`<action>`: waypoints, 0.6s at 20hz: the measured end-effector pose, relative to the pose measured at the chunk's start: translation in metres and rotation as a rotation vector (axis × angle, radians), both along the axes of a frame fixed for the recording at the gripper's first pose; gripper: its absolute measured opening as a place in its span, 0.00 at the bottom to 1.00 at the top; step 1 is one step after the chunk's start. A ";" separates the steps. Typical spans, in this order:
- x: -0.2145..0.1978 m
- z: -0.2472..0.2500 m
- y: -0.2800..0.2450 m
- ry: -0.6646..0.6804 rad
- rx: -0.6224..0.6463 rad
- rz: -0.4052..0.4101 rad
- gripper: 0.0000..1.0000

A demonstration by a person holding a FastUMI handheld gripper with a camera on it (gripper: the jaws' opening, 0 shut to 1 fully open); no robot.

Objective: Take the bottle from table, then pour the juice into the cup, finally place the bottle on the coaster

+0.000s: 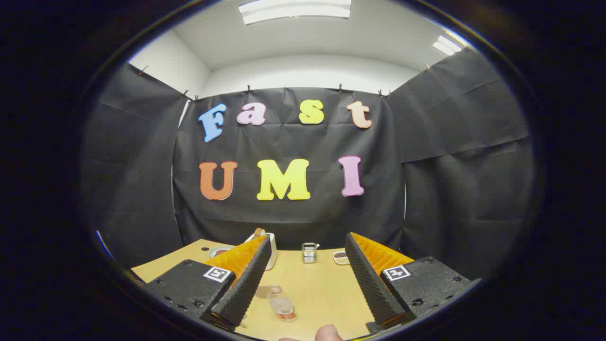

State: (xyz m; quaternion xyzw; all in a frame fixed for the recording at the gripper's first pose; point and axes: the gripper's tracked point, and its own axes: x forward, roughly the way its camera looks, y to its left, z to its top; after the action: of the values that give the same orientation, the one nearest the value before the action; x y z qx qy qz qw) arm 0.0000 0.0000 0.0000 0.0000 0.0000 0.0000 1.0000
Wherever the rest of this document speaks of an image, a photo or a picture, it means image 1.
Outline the wooden table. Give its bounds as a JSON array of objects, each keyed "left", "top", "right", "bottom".
[{"left": 131, "top": 238, "right": 417, "bottom": 341}]

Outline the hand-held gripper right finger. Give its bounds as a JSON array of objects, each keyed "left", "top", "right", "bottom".
[{"left": 344, "top": 232, "right": 483, "bottom": 334}]

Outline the clear plastic juice bottle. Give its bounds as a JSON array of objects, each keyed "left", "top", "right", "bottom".
[{"left": 267, "top": 284, "right": 297, "bottom": 323}]

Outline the small ceiling light panel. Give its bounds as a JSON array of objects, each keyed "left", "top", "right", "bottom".
[{"left": 432, "top": 35, "right": 463, "bottom": 56}]

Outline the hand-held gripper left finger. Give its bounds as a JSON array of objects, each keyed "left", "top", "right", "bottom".
[{"left": 142, "top": 234, "right": 273, "bottom": 332}]

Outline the white toaster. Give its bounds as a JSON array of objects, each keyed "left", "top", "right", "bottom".
[{"left": 245, "top": 232, "right": 278, "bottom": 271}]

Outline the black backdrop cloth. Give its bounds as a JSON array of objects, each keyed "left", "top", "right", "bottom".
[{"left": 80, "top": 47, "right": 535, "bottom": 281}]

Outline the large ceiling light panel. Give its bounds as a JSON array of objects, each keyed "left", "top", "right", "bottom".
[{"left": 239, "top": 0, "right": 352, "bottom": 26}]

